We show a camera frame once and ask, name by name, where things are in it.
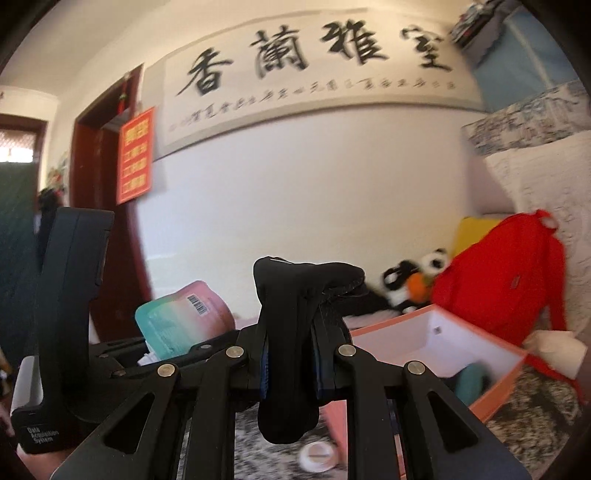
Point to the red backpack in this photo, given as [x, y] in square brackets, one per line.
[494, 281]

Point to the black cloth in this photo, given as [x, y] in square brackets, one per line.
[369, 305]

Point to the red wall poster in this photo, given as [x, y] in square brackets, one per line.
[135, 157]

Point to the black and white printed blanket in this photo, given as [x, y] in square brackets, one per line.
[521, 415]

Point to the yellow cushion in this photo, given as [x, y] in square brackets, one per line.
[471, 233]

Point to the panda plush toy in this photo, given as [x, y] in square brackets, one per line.
[436, 264]

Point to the orange cardboard box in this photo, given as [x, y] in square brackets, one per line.
[415, 337]

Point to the white quilt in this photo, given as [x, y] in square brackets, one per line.
[545, 184]

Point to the teal item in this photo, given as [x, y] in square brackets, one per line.
[468, 382]

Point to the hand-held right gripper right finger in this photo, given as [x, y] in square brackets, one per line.
[323, 369]

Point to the hanging clothes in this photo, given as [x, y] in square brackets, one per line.
[53, 189]

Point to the dark patterned bundle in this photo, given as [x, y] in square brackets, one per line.
[475, 21]

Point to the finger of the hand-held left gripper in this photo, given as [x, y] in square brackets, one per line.
[207, 344]
[120, 350]

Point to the person's left hand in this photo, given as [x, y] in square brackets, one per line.
[41, 467]

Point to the black sock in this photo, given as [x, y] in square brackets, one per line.
[286, 323]

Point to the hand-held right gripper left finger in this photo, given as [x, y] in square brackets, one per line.
[264, 371]

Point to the pink and teal packet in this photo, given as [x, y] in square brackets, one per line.
[184, 318]

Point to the white cloth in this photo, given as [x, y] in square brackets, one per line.
[554, 353]

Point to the dark red door frame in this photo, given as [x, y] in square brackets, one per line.
[92, 152]

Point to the small white round lid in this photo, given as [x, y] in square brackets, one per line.
[316, 456]

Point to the green door curtain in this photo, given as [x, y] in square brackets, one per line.
[18, 230]

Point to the red knot ornament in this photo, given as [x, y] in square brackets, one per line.
[123, 94]

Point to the blue fabric wardrobe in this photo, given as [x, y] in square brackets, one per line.
[517, 50]

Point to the calligraphy wall scroll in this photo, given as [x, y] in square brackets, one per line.
[323, 97]

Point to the folded patterned blanket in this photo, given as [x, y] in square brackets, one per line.
[531, 120]

